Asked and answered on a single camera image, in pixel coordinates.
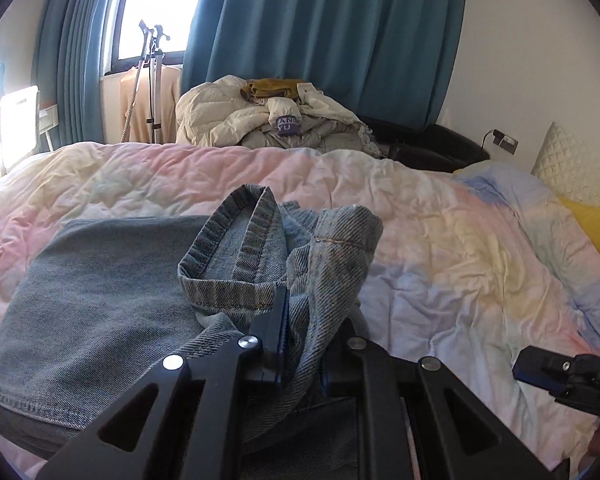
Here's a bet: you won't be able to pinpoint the pastel quilted bed blanket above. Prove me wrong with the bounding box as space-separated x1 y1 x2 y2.
0 141 600 480

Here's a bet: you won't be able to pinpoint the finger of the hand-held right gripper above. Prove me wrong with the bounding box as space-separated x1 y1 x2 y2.
512 345 577 397

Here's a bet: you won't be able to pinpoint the wall outlet with charger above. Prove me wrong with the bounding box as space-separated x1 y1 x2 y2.
484 128 520 154

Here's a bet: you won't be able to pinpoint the yellow plush pillow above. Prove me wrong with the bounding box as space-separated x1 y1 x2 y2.
560 197 600 264

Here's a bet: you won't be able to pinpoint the white box by wall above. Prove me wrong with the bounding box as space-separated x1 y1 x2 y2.
37 104 59 132

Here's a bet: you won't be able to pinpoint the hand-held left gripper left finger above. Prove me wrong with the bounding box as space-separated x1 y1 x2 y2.
37 287 289 480

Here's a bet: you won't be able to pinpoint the bright window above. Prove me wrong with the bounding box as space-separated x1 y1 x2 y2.
101 0 216 79

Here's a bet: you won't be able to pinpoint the beige hanging garment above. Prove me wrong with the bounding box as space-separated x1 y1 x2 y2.
118 64 183 145

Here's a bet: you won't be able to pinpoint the wide blue curtain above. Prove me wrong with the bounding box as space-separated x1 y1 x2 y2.
182 0 469 132

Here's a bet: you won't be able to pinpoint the mustard yellow cloth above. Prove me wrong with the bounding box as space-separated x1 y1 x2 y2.
239 78 306 104

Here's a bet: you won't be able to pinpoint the white quilted pillow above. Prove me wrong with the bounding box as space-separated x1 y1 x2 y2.
531 122 600 207

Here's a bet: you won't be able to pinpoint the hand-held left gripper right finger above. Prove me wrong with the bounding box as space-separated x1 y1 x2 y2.
320 317 572 480

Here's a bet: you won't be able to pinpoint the cream crumpled duvet pile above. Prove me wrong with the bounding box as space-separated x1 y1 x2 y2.
175 75 382 154

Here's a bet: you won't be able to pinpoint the white chair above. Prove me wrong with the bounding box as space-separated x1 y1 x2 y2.
0 85 41 172

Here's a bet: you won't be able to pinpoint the garment steamer stand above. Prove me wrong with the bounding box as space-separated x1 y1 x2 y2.
122 20 171 144

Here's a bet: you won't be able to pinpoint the narrow blue curtain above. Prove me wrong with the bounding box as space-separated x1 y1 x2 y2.
32 0 131 149

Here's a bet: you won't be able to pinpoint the grey-blue denim jeans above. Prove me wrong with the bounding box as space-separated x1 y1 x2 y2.
0 185 385 480

